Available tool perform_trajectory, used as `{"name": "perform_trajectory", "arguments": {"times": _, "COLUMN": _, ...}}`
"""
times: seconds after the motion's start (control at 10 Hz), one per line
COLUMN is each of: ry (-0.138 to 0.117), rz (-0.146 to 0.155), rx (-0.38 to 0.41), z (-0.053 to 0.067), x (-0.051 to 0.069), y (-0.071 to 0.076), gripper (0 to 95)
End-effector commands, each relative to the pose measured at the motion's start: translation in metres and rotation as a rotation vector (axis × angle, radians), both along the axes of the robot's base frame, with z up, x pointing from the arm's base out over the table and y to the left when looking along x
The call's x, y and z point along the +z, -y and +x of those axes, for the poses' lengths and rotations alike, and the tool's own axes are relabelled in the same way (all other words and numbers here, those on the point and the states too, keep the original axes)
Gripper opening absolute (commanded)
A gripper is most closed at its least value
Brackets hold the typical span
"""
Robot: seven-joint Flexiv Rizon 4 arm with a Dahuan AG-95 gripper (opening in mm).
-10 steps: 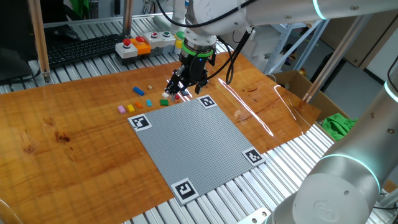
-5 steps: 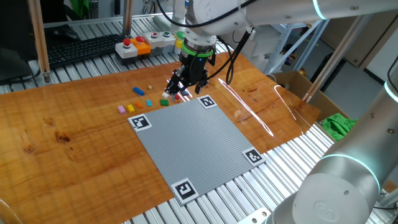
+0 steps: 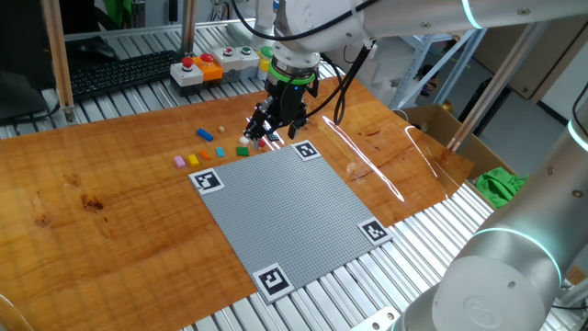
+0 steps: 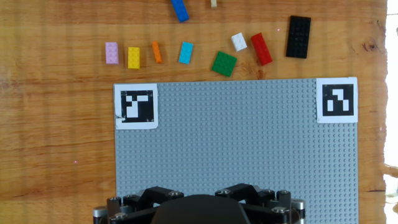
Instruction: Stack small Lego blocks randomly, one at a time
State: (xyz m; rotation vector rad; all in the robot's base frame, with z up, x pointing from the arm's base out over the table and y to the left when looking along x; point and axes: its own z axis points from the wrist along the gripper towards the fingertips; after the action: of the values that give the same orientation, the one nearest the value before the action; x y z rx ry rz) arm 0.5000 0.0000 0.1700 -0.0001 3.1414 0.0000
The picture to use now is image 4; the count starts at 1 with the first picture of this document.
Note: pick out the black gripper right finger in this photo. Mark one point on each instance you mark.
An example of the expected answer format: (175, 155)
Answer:
(267, 202)

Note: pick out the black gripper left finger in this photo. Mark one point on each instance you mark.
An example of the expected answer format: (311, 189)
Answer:
(136, 203)

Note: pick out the red Lego brick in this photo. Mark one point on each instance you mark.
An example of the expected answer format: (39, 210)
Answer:
(261, 49)

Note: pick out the grey Lego baseplate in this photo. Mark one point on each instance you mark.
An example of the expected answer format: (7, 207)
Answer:
(233, 140)

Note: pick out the green Lego plate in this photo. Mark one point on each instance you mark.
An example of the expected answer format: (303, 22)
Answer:
(224, 63)

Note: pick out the yellow Lego brick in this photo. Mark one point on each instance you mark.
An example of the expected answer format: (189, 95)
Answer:
(134, 58)

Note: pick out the pink Lego brick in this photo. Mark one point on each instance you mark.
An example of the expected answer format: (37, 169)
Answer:
(112, 53)

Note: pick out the orange Lego brick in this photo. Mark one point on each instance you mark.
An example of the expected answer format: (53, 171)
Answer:
(157, 52)

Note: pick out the cyan Lego brick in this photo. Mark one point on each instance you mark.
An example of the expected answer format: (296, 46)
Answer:
(186, 53)

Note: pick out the white Lego brick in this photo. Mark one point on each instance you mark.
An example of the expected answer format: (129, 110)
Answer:
(239, 42)

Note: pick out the black Lego plate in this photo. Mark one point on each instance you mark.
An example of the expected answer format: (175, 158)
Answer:
(298, 37)

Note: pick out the blue Lego brick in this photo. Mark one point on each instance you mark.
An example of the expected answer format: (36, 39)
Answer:
(179, 10)

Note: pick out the small beige Lego brick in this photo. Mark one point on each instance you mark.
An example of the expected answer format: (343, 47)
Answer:
(214, 3)

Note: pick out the square fiducial marker tag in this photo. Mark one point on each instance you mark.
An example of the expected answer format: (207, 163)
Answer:
(337, 99)
(136, 105)

